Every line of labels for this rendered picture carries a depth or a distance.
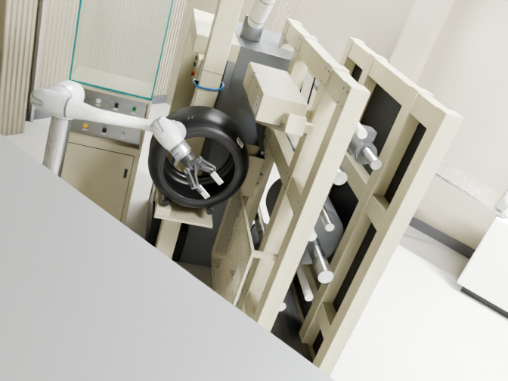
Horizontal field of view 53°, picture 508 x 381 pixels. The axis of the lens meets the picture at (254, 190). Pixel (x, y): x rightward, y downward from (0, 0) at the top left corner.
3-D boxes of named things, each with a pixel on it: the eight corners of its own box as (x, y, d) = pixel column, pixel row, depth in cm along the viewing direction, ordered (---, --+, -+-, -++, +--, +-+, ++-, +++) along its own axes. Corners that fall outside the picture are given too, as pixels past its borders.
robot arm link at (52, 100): (65, 96, 226) (77, 90, 238) (26, 85, 225) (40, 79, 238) (62, 123, 231) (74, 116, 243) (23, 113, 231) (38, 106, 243)
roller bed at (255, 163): (228, 179, 362) (240, 142, 349) (248, 183, 365) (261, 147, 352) (231, 193, 345) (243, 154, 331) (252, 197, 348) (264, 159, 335)
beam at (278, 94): (241, 84, 314) (248, 60, 307) (280, 94, 320) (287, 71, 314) (254, 120, 261) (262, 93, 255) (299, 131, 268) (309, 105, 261)
